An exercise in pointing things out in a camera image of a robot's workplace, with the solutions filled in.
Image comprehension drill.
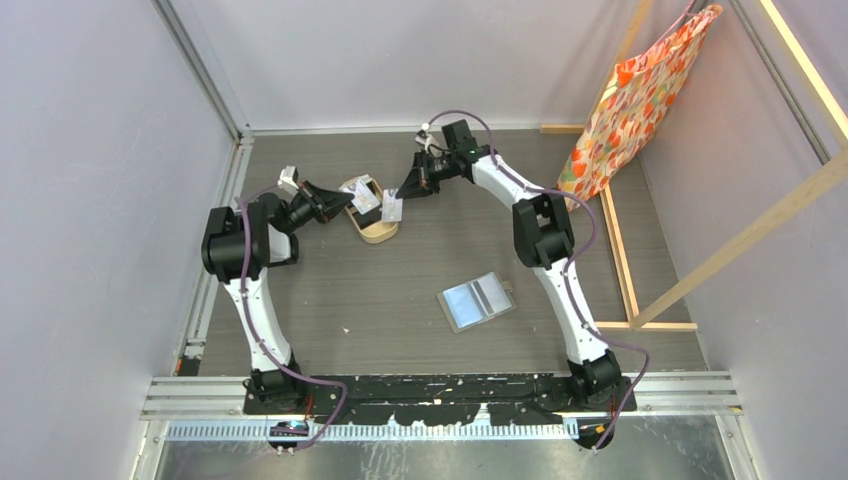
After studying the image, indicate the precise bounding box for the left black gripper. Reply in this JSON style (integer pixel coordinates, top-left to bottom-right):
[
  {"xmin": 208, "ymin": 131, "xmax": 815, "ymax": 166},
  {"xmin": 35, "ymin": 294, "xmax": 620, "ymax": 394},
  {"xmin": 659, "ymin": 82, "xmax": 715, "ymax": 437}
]
[{"xmin": 283, "ymin": 181, "xmax": 355, "ymax": 234}]

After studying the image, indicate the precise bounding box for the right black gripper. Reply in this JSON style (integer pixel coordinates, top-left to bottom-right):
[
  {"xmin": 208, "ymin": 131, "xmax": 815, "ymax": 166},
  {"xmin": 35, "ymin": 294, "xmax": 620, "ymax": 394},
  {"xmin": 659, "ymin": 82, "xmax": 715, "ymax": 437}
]
[{"xmin": 396, "ymin": 149, "xmax": 456, "ymax": 202}]

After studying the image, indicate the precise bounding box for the beige card holder wallet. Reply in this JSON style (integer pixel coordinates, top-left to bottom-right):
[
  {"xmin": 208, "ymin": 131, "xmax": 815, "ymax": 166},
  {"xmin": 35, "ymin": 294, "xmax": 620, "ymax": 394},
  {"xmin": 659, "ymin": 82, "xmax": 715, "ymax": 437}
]
[{"xmin": 436, "ymin": 272, "xmax": 516, "ymax": 333}]

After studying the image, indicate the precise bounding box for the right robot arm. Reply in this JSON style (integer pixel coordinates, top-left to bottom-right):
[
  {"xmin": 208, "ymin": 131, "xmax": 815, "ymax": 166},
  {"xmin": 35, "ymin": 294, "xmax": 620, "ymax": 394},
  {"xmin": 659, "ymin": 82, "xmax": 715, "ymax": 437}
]
[{"xmin": 396, "ymin": 120, "xmax": 623, "ymax": 411}]

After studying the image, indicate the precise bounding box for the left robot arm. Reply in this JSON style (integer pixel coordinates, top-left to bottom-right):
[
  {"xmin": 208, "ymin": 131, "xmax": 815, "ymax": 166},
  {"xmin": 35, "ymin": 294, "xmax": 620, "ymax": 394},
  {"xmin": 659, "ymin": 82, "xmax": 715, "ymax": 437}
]
[{"xmin": 200, "ymin": 181, "xmax": 353, "ymax": 414}]

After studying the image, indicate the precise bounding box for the gold oval tray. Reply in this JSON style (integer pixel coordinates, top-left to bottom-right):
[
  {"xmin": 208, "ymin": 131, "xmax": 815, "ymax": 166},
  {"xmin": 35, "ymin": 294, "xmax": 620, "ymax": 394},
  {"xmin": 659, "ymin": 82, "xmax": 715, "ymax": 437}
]
[{"xmin": 345, "ymin": 178, "xmax": 399, "ymax": 244}]

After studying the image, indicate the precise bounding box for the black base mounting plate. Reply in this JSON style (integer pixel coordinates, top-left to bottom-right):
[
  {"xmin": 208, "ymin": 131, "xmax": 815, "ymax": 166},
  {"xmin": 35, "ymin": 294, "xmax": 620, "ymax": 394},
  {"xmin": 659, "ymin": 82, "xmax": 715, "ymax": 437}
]
[{"xmin": 242, "ymin": 373, "xmax": 636, "ymax": 426}]

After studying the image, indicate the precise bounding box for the orange floral fabric bag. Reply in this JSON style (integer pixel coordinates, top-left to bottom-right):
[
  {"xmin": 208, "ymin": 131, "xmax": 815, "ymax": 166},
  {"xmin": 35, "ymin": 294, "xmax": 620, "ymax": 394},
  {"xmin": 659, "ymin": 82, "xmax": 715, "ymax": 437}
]
[{"xmin": 556, "ymin": 3, "xmax": 723, "ymax": 202}]

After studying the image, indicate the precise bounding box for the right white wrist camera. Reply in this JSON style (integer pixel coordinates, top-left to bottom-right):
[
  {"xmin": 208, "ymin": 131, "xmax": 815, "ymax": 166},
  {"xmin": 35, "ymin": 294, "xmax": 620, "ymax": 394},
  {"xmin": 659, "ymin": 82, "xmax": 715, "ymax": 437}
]
[{"xmin": 414, "ymin": 123, "xmax": 441, "ymax": 151}]

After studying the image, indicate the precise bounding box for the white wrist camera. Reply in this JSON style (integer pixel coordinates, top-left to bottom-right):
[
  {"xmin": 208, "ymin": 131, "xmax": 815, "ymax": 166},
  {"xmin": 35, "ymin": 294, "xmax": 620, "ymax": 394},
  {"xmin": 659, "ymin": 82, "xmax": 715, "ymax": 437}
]
[
  {"xmin": 277, "ymin": 165, "xmax": 300, "ymax": 196},
  {"xmin": 414, "ymin": 123, "xmax": 441, "ymax": 151}
]

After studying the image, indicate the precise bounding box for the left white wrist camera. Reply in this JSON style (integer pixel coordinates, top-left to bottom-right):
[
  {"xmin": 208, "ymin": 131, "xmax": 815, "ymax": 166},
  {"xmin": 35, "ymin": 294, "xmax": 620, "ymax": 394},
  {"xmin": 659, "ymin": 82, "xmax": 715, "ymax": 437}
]
[{"xmin": 277, "ymin": 165, "xmax": 300, "ymax": 196}]

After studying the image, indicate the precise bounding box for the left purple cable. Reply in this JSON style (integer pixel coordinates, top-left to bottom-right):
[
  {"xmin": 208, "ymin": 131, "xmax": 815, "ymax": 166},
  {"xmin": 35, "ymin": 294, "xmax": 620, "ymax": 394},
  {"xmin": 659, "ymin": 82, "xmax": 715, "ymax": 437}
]
[{"xmin": 235, "ymin": 185, "xmax": 349, "ymax": 453}]

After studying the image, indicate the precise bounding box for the purple cable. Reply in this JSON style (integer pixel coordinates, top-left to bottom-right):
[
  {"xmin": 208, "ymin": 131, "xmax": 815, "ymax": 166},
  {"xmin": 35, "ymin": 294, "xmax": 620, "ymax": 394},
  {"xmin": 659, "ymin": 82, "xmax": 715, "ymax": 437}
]
[
  {"xmin": 235, "ymin": 185, "xmax": 349, "ymax": 453},
  {"xmin": 423, "ymin": 109, "xmax": 652, "ymax": 452}
]

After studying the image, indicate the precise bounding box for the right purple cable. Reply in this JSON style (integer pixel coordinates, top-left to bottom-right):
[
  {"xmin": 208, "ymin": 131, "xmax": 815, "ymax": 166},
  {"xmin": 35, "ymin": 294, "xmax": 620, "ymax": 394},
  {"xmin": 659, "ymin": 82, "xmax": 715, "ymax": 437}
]
[{"xmin": 423, "ymin": 109, "xmax": 652, "ymax": 452}]

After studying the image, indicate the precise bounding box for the aluminium rail frame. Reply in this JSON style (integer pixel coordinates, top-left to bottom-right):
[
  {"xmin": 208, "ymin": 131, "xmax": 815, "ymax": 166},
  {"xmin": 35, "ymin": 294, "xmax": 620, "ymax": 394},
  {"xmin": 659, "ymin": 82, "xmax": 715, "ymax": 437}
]
[{"xmin": 132, "ymin": 0, "xmax": 763, "ymax": 480}]

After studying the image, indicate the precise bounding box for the wooden frame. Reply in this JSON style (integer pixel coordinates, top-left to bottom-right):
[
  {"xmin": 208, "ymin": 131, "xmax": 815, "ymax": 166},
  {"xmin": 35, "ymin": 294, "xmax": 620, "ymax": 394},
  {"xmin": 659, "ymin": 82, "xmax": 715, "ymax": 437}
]
[{"xmin": 539, "ymin": 0, "xmax": 848, "ymax": 333}]

